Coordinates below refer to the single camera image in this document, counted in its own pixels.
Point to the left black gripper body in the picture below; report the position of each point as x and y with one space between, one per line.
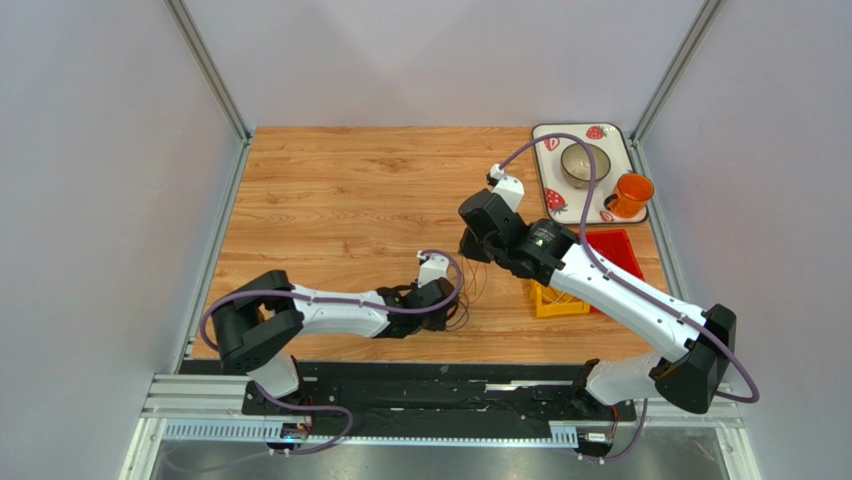
434 325

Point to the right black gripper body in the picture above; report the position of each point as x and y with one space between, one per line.
480 238

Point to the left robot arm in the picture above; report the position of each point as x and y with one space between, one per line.
251 327

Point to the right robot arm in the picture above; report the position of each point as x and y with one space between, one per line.
688 359

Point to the strawberry pattern tray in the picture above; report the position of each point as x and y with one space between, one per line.
564 203

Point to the yellow plastic bin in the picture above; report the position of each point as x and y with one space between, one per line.
549 302

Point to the beige ceramic bowl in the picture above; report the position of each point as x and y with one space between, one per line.
576 166

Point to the red plastic bin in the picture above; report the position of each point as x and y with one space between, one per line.
615 246

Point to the orange mug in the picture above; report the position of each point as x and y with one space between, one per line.
630 195

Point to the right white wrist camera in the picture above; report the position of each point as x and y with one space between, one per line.
507 186

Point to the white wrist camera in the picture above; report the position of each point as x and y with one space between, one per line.
507 186
433 266

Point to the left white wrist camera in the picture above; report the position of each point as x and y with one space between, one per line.
433 266

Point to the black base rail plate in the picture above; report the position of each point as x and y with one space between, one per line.
455 400

